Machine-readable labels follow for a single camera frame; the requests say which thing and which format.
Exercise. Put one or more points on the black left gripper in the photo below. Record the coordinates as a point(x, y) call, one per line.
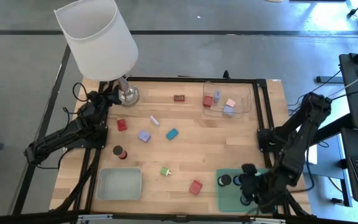
point(98, 99)

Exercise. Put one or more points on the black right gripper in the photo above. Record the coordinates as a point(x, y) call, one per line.
point(266, 193)

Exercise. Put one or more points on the black-capped blue cylinder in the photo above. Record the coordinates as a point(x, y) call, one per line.
point(236, 180)

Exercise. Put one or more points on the black cylinder top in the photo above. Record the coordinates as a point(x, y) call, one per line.
point(225, 179)

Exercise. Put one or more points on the red plug adapter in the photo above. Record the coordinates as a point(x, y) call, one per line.
point(195, 187)
point(207, 101)
point(122, 125)

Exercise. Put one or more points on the white eraser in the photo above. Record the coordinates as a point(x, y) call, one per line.
point(154, 120)

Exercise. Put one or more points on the lavender plug adapter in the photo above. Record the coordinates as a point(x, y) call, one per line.
point(217, 96)
point(144, 136)
point(228, 111)

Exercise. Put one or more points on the black-capped red cylinder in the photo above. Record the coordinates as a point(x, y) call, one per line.
point(117, 150)

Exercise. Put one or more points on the small red digital timer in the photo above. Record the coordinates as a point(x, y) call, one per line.
point(179, 98)

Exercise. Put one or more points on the teal rectangular box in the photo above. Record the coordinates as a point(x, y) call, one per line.
point(171, 134)

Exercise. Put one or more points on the green plug adapter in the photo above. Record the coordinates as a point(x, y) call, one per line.
point(165, 171)

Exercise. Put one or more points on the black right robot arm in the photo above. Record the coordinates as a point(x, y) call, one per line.
point(300, 140)

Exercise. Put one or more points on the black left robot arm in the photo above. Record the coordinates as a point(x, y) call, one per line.
point(73, 127)

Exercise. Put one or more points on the green plastic tray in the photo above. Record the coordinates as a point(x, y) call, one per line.
point(228, 200)

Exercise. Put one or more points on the white paper sheet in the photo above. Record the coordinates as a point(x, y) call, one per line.
point(314, 155)

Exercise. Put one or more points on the grey desk base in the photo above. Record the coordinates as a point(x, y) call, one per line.
point(328, 174)

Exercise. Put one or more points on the pink plug adapter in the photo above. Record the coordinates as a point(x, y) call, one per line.
point(230, 102)

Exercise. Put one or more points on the clear plastic container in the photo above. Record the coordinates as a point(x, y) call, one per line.
point(244, 93)

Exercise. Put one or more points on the grey plastic tray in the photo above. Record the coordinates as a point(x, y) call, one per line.
point(119, 185)

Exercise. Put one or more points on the black desk beam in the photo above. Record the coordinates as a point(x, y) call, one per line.
point(337, 128)

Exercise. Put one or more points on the black metal clamp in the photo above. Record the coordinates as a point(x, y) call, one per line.
point(226, 74)

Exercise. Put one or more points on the grey floor foot bar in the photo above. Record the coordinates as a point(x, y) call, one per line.
point(328, 79)

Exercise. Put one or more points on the beige round object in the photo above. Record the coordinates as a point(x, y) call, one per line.
point(274, 1)

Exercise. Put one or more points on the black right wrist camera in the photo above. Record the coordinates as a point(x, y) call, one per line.
point(249, 169)

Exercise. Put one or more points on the black aluminium table frame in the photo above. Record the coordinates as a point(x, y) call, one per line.
point(182, 79)

